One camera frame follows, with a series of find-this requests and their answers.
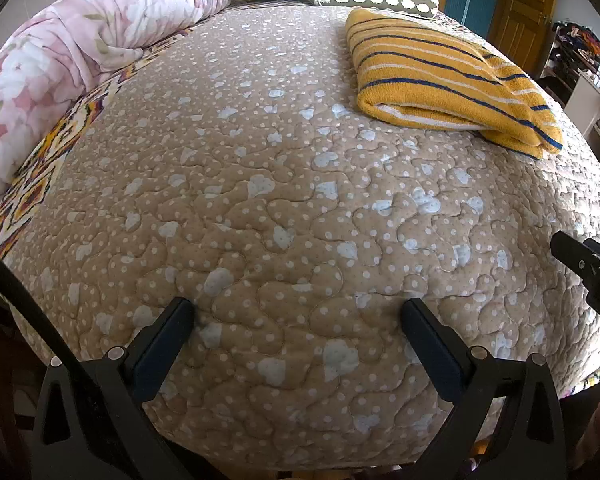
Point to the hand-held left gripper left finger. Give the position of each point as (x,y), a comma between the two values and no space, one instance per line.
(160,355)

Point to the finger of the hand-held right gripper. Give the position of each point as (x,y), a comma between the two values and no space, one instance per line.
(597,270)

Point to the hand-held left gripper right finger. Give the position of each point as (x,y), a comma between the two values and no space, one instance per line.
(430,355)

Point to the yellow striped garment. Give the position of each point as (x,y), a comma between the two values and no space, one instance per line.
(440,75)

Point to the white desk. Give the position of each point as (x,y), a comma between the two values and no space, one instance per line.
(592,105)

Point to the beige dotted quilt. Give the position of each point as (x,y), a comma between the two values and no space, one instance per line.
(280,185)

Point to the cluttered shelf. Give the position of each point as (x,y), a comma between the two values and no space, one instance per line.
(580,50)

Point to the geometric patterned blanket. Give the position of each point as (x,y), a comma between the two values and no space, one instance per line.
(55,145)

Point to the wooden door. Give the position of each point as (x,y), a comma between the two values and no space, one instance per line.
(525,5)

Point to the pink floral comforter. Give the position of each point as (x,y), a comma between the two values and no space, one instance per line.
(70,45)

